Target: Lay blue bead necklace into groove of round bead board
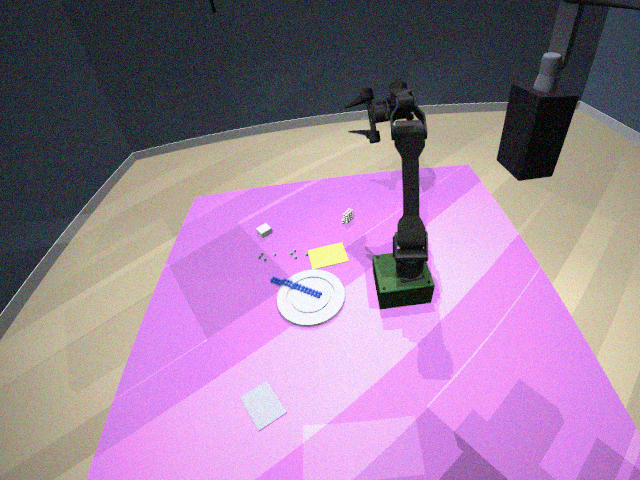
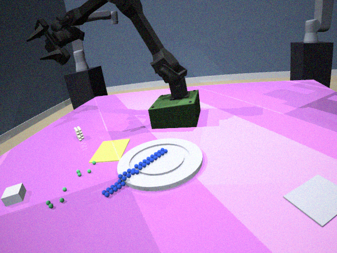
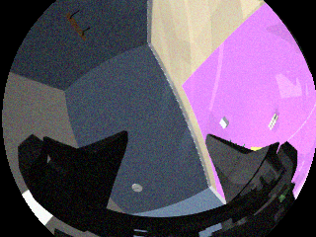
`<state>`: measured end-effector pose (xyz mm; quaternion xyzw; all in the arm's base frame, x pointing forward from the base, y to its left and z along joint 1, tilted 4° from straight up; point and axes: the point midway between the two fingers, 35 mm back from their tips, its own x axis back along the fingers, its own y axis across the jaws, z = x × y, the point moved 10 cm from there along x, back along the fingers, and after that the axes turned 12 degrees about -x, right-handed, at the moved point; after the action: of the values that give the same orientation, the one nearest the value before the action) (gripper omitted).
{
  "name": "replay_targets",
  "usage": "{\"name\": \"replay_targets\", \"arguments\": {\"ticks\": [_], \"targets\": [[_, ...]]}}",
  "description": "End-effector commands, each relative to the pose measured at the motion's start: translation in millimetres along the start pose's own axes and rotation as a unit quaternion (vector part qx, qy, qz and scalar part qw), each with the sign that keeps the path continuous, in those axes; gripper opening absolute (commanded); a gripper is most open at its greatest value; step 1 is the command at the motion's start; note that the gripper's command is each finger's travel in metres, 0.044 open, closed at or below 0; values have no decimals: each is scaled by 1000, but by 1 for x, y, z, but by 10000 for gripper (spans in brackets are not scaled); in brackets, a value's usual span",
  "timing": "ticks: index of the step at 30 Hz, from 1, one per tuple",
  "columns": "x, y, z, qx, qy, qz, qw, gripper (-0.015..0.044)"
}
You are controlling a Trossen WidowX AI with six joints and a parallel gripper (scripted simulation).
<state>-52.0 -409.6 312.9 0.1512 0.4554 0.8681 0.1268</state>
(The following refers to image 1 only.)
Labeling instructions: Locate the yellow flat sheet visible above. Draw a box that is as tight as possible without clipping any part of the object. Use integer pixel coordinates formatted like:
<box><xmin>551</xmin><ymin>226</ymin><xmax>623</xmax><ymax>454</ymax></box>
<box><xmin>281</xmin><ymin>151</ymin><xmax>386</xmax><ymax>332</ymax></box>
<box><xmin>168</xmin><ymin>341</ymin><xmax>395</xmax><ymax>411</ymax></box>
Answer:
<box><xmin>308</xmin><ymin>242</ymin><xmax>349</xmax><ymax>270</ymax></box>

